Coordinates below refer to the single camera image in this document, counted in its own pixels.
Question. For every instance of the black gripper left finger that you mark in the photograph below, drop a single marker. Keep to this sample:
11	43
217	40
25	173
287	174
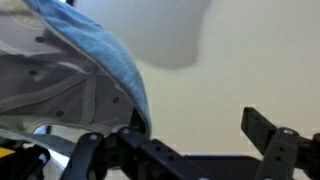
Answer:
140	156

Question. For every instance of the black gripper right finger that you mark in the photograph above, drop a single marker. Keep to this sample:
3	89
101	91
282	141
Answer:
283	143

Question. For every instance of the grey-blue baseball cap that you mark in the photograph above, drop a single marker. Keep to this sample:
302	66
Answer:
66	80

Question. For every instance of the black and yellow cap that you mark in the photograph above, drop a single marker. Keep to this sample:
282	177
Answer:
20	161

